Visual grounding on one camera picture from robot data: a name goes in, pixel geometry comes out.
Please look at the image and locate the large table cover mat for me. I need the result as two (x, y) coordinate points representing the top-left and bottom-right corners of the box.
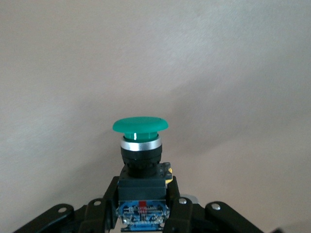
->
(0, 0), (311, 233)

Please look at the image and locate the green mushroom push button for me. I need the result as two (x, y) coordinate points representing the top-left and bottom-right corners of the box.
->
(112, 116), (173, 232)

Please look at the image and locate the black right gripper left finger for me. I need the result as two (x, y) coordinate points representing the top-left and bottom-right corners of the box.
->
(14, 176), (120, 233)

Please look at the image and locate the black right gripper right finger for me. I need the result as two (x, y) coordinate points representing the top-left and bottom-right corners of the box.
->
(162, 181), (265, 233)

